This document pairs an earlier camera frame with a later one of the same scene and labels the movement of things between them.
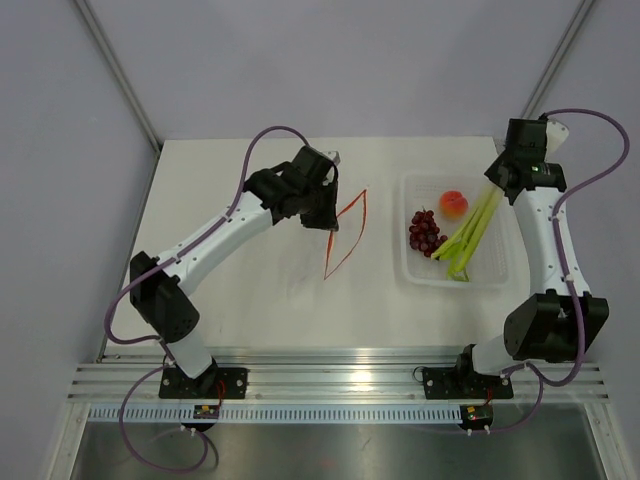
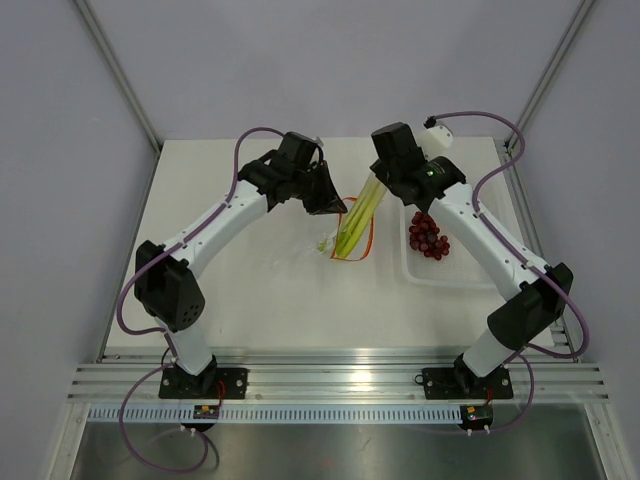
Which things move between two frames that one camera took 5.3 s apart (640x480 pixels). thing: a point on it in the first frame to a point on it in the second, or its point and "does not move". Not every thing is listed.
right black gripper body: x=494 y=171 to x=383 y=173
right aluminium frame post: x=556 y=58 does not move
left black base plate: x=232 y=383 does not move
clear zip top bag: x=312 y=278 to x=307 y=240
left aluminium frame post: x=117 y=71 does not move
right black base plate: x=447 y=383 does not move
